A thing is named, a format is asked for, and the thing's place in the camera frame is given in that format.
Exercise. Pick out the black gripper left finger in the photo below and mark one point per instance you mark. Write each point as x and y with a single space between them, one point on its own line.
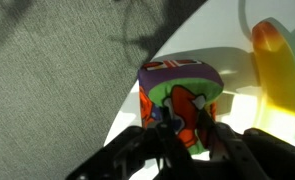
160 150

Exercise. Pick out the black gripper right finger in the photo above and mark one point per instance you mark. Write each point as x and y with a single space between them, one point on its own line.
227 150

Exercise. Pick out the soft multicoloured printed cube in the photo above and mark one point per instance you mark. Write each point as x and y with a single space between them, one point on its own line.
180 90

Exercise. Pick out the yellow toy banana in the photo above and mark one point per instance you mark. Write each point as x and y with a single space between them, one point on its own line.
277 73

